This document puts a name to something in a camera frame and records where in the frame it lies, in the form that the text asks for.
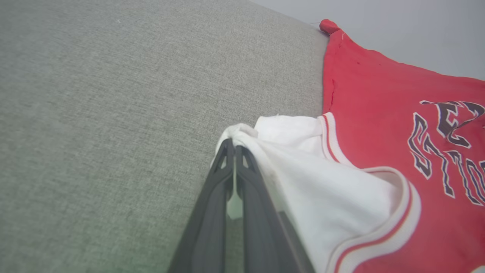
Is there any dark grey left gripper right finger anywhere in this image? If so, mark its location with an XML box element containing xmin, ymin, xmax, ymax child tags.
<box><xmin>235</xmin><ymin>145</ymin><xmax>316</xmax><ymax>273</ymax></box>

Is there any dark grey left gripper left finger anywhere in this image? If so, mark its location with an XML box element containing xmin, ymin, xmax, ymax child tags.
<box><xmin>167</xmin><ymin>138</ymin><xmax>236</xmax><ymax>273</ymax></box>

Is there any red and white basketball jersey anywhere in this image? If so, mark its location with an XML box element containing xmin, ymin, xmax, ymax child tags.
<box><xmin>210</xmin><ymin>19</ymin><xmax>485</xmax><ymax>273</ymax></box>

